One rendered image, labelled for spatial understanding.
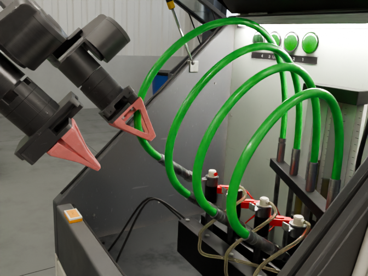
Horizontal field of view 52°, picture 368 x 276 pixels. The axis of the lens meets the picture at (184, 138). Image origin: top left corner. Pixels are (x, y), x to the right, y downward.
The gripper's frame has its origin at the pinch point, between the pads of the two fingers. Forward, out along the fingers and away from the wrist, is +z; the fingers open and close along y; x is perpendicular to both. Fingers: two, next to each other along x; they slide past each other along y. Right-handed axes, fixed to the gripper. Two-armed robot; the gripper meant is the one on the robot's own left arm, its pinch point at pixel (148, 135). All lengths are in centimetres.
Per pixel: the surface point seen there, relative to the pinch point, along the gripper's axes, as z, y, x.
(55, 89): -65, 653, -14
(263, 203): 21.8, -9.7, -4.8
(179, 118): 0.4, -8.7, -4.7
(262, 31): 2.4, 1.8, -32.2
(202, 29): -6.8, -1.7, -21.1
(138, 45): -21, 680, -190
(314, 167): 25.9, -8.0, -17.1
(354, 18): 12.9, -5.0, -45.7
